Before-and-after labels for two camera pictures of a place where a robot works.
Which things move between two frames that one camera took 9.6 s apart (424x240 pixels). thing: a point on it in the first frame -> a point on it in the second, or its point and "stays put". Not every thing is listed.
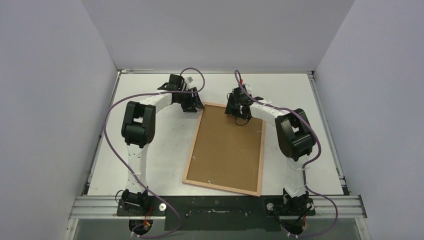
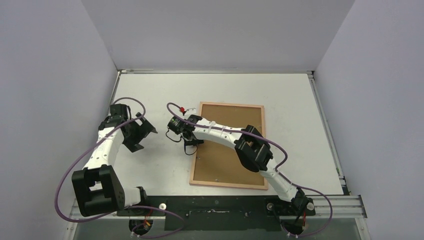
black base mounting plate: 217,213 stays put
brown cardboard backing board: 226,153 stays put
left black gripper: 194,100 -> 144,130
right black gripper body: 234,108 -> 191,137
